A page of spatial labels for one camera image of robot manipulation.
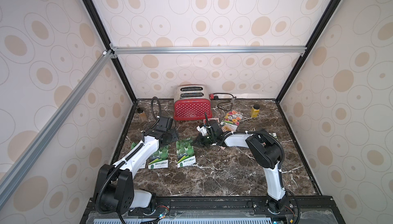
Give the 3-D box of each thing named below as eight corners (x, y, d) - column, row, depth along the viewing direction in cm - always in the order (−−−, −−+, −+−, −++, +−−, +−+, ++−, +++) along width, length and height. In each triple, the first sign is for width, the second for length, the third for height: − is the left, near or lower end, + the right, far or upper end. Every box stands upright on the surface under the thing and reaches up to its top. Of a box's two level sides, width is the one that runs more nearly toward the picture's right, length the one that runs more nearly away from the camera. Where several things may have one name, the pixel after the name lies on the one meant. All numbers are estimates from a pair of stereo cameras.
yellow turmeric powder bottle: (250, 118, 112) (254, 108, 104) (249, 113, 114) (253, 104, 106) (256, 118, 112) (260, 108, 104) (255, 113, 114) (259, 104, 106)
